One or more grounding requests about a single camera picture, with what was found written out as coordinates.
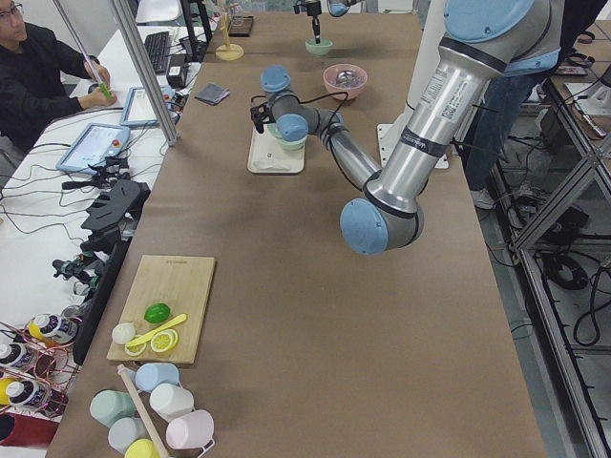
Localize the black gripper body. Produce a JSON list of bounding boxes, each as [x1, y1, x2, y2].
[[307, 0, 322, 36], [255, 100, 276, 124]]

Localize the green bowl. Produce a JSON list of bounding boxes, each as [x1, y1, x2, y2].
[[263, 123, 283, 141], [276, 136, 307, 152], [305, 38, 333, 57]]

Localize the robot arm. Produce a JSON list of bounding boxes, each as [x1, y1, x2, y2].
[[303, 0, 361, 40], [252, 0, 564, 255]]

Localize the cream serving tray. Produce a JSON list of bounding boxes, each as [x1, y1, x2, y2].
[[247, 129, 305, 175]]

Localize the green bowl on tray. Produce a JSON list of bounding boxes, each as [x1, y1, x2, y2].
[[276, 136, 307, 152]]

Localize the grey and purple cloths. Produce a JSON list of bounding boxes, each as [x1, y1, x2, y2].
[[195, 83, 230, 106]]

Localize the wooden mug tree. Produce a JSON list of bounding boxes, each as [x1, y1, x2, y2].
[[205, 0, 244, 61]]

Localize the pink bowl with ice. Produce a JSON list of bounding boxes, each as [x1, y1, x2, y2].
[[323, 64, 369, 100]]

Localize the blue teach pendant far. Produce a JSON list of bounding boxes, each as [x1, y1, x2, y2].
[[120, 87, 158, 128]]

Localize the blue teach pendant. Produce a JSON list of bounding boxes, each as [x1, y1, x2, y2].
[[120, 87, 158, 128], [55, 123, 130, 175]]

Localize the black keyboard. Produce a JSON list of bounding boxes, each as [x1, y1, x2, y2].
[[144, 31, 171, 74]]

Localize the black stand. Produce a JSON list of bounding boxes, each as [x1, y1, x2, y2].
[[73, 179, 151, 365]]

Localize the blue teach pendant near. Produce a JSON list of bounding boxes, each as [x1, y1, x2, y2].
[[55, 123, 130, 175]]

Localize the bamboo cutting board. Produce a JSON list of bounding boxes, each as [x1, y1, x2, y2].
[[107, 255, 216, 364]]

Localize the green lime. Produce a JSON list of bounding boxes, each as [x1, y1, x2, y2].
[[143, 302, 171, 323]]

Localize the person in black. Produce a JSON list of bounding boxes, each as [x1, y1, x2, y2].
[[1, 1, 116, 152]]

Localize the top lemon slice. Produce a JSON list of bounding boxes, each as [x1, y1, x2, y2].
[[150, 328, 179, 354]]

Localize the lemon slice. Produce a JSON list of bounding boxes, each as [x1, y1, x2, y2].
[[150, 328, 179, 354], [123, 343, 147, 357]]

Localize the yellow plastic knife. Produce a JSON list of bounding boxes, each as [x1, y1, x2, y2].
[[126, 313, 188, 347]]

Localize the white half lemon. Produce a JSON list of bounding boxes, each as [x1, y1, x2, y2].
[[112, 323, 136, 345]]

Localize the bottom lemon slice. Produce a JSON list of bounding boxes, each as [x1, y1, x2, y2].
[[123, 343, 147, 357]]

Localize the light blue cup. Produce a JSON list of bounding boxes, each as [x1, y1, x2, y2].
[[135, 363, 179, 392]]

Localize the yellow sauce bottle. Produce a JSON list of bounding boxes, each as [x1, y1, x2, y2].
[[28, 314, 78, 345]]

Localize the white cup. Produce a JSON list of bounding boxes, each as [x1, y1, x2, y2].
[[149, 383, 195, 422]]

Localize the pink cup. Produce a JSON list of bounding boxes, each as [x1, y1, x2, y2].
[[165, 409, 215, 449]]

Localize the green cup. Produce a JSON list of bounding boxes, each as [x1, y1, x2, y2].
[[90, 389, 136, 427]]

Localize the grey cup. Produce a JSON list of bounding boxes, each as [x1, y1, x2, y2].
[[107, 417, 148, 454]]

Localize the yellow cup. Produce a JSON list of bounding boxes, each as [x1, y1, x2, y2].
[[124, 439, 160, 458]]

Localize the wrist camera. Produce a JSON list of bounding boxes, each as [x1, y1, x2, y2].
[[250, 94, 269, 124], [293, 0, 307, 14]]

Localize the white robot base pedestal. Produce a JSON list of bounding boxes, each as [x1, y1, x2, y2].
[[376, 0, 446, 166]]

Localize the aluminium frame post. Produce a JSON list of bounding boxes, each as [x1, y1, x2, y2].
[[109, 0, 179, 147]]

